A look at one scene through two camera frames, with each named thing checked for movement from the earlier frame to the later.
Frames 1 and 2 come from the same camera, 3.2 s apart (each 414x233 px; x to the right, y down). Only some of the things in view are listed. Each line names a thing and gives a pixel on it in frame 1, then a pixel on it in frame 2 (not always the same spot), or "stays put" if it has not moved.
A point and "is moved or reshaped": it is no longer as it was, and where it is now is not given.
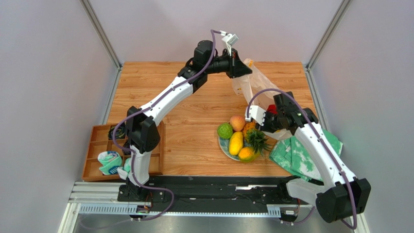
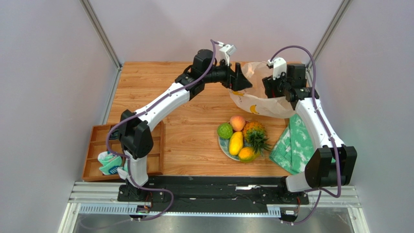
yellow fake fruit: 235,142 stays put
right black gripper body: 271,119 → 268,86
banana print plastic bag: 258,92 is moved or reshaped
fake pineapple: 255,138 stays put
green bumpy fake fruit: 225,130 stays put
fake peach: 237,122 stays put
